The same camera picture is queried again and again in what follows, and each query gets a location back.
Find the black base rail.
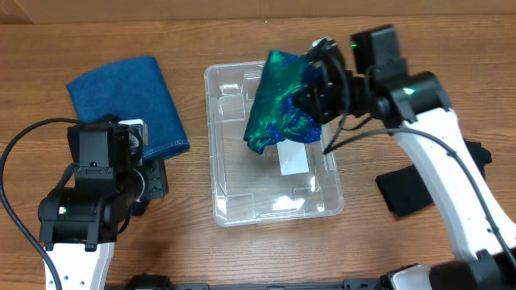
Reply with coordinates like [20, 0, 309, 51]
[120, 274, 393, 290]

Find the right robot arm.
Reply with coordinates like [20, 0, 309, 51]
[299, 35, 515, 289]

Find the clear plastic container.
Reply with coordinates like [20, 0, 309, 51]
[204, 61, 344, 227]

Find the white label in container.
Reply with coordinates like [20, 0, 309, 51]
[277, 140, 309, 176]

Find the blue glitter cloth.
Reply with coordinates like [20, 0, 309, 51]
[243, 50, 323, 155]

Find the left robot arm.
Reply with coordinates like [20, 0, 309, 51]
[38, 158, 169, 289]

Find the folded blue denim cloth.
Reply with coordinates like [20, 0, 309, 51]
[66, 56, 190, 159]

